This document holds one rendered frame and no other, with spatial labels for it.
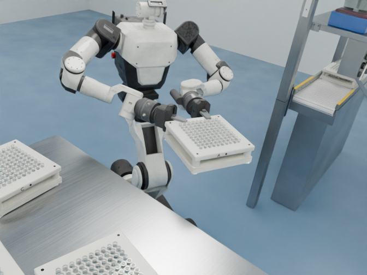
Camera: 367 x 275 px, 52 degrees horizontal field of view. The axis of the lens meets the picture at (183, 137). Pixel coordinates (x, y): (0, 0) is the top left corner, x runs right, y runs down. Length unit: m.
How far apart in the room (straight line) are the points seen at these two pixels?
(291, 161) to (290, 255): 0.63
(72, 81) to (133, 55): 0.34
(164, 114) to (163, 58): 0.43
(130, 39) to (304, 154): 1.47
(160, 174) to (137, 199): 0.58
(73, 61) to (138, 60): 0.34
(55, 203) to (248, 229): 1.59
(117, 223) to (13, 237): 0.30
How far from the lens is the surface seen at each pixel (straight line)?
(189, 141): 1.30
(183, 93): 1.63
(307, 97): 2.42
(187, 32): 1.86
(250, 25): 5.97
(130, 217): 1.24
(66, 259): 1.03
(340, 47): 3.33
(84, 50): 1.61
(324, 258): 2.64
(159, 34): 1.76
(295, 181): 2.76
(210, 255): 1.17
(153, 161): 1.87
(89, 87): 1.51
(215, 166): 1.29
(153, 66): 1.77
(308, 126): 2.57
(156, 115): 1.44
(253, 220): 2.68
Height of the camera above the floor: 1.73
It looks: 30 degrees down
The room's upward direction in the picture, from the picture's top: 9 degrees clockwise
